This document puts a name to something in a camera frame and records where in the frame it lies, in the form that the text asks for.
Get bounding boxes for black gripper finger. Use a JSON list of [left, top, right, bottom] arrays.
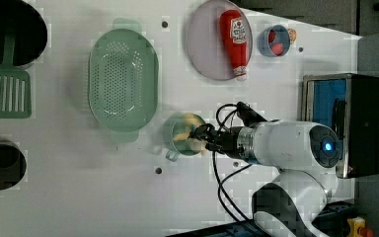
[[189, 123, 216, 140], [205, 142, 220, 152]]

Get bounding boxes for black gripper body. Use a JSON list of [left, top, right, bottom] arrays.
[[211, 126, 242, 159]]

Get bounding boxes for yellow plush peeled banana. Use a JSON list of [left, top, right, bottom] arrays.
[[173, 113, 206, 155]]

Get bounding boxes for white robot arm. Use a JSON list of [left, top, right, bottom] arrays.
[[189, 120, 342, 237]]

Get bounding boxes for green mug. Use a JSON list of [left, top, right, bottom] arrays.
[[163, 113, 206, 162]]

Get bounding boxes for round lavender plate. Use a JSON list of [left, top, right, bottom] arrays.
[[186, 0, 253, 80]]

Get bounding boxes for green plastic colander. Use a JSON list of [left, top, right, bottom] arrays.
[[88, 18, 159, 143]]

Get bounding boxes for red plush strawberry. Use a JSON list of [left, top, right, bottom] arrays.
[[268, 30, 284, 56]]

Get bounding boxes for red plush ketchup bottle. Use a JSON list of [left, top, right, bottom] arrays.
[[219, 10, 248, 81]]

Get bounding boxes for small blue bowl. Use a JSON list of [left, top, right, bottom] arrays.
[[258, 25, 290, 57]]

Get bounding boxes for orange plush fruit slice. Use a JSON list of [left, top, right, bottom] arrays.
[[287, 29, 297, 43]]

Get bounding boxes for yellow red emergency button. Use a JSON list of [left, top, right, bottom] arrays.
[[346, 216, 374, 237]]

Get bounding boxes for large black pot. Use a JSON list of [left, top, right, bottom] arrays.
[[0, 0, 48, 66]]

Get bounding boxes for green slotted spatula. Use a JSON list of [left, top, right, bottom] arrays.
[[0, 33, 32, 119]]

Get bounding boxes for small black pot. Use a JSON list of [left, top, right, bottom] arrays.
[[0, 142, 27, 191]]

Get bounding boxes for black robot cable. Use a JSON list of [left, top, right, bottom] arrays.
[[211, 101, 267, 225]]

